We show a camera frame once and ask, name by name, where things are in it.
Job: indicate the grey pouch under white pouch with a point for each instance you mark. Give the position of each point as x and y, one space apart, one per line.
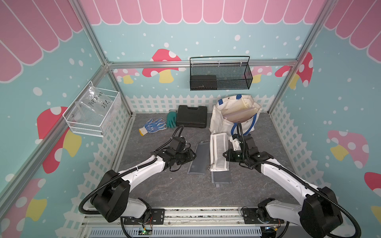
222 177

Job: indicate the dark grey mesh pouch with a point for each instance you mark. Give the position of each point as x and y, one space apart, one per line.
201 162

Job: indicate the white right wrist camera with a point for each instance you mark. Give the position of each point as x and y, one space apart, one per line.
236 144

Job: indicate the black box in basket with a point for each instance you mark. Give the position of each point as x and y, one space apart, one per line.
203 82

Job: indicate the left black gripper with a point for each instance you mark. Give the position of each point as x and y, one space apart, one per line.
189 156

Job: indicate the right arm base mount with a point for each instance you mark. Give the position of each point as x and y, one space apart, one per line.
257 216

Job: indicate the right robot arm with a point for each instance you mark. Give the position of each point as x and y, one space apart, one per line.
317 210

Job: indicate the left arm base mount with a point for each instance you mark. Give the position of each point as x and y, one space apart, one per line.
150 217

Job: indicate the black wire mesh basket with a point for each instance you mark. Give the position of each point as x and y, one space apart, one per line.
232 72

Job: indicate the blue white work glove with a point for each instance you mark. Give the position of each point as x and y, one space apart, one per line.
153 126

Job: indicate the white wire wall basket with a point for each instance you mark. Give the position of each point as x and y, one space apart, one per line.
93 130

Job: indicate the pink brown mesh pouch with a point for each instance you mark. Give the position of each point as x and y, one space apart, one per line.
239 118

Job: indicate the green rubber glove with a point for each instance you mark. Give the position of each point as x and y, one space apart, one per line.
171 119

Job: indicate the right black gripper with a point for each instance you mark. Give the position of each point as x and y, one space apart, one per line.
229 156

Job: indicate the white grey mesh pouch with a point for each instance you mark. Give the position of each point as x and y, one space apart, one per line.
218 145

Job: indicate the cream canvas tote bag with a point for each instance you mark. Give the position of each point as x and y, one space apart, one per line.
219 124

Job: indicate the black plastic tool case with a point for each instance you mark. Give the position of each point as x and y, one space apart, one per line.
192 117

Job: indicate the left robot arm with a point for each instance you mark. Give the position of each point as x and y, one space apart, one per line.
111 198

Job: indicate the clear plastic labelled bag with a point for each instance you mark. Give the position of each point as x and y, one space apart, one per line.
93 106

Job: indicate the beige mesh pouch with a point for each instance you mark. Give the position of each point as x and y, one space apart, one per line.
236 106

